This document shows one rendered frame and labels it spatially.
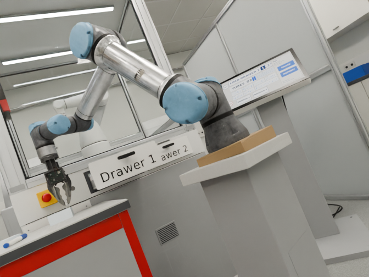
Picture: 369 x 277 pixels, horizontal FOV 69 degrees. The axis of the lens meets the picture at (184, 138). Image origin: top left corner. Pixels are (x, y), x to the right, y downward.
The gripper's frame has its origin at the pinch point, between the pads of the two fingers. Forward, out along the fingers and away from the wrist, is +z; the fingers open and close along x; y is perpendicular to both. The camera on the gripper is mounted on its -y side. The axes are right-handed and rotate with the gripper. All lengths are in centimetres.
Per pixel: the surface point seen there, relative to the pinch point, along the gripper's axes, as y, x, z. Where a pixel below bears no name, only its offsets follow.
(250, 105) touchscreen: -7, 113, -13
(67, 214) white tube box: 11.6, -0.3, 4.9
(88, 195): -16.8, 9.1, 0.9
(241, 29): -73, 190, -92
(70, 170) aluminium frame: -16.3, 5.3, -13.6
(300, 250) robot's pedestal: 58, 59, 40
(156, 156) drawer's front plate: 15.1, 39.7, -3.3
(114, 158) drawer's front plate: 16.2, 23.1, -8.8
